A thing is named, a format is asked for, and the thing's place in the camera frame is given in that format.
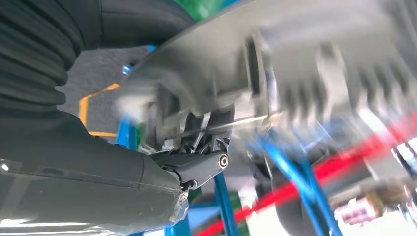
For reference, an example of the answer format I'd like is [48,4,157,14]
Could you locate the black stanchion post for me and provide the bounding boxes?
[254,153,327,236]

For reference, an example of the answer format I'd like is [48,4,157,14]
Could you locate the blue metal shelf rack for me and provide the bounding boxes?
[114,0,343,236]

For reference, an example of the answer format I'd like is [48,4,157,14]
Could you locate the green folded plastic crate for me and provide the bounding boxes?
[173,0,229,22]

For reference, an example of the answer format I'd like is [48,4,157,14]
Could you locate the red barrier belt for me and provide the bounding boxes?
[195,111,417,236]

